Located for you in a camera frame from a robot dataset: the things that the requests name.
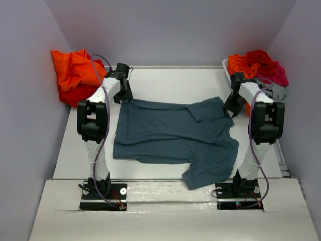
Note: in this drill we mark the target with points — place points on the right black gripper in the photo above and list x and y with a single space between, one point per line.
228 106

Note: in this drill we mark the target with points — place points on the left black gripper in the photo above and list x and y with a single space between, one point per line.
128 96

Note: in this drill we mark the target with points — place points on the blue-grey t shirt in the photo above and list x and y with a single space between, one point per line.
169 133

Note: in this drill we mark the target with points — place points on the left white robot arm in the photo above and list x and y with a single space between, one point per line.
93 123

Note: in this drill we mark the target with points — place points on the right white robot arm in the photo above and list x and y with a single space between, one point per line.
266 120

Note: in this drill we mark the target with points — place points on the orange crumpled t shirt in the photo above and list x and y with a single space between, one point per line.
238 64

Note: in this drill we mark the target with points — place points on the white perforated plastic basket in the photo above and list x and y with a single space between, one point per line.
225 67

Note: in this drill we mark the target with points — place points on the grey crumpled t shirt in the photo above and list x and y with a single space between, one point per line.
271 89

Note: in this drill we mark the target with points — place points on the magenta crumpled t shirt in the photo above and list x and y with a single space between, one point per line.
279 76

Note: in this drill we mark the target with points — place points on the red crumpled t shirt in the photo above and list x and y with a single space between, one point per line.
266 65

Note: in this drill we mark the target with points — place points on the red folded t shirt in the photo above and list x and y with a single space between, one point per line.
73 96

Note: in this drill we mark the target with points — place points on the orange folded t shirt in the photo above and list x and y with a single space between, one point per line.
77 68

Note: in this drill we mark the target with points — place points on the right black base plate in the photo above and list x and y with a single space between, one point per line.
239 199

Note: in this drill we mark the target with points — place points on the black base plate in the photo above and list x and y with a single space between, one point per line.
239 199
114 201

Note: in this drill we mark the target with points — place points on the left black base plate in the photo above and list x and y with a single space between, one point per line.
114 201

